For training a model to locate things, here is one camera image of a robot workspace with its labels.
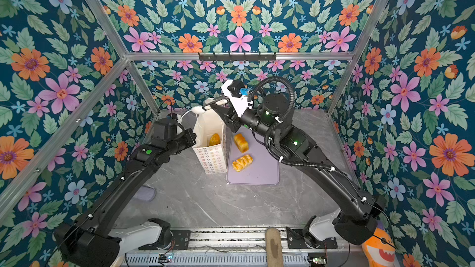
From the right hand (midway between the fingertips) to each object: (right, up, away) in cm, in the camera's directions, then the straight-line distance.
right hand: (224, 91), depth 52 cm
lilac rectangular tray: (+14, -32, +42) cm, 55 cm away
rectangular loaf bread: (+2, -19, +44) cm, 48 cm away
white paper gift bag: (-9, -19, +21) cm, 30 cm away
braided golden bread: (+3, -28, +39) cm, 49 cm away
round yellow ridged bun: (-12, -17, +46) cm, 51 cm away
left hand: (-14, -13, +24) cm, 31 cm away
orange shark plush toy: (+53, -54, +12) cm, 76 cm away
